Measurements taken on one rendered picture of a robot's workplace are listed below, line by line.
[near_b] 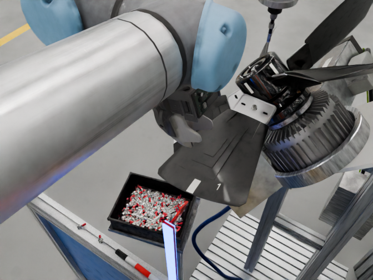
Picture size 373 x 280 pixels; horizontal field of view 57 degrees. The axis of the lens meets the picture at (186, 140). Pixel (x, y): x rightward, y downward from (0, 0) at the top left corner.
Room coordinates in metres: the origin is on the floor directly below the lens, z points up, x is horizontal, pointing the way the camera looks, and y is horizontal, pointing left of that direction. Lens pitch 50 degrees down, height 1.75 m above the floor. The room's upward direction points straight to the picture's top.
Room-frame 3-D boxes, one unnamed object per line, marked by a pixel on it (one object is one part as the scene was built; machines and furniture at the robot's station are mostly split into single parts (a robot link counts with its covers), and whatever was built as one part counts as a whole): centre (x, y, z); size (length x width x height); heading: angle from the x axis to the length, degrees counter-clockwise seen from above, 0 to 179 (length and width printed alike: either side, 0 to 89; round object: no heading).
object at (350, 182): (0.58, -0.56, 0.73); 0.15 x 0.09 x 0.22; 57
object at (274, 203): (0.63, -0.32, 0.46); 0.09 x 0.04 x 0.91; 147
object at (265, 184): (0.51, -0.16, 0.98); 0.20 x 0.16 x 0.20; 57
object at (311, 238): (0.57, -0.41, 0.56); 0.19 x 0.04 x 0.04; 57
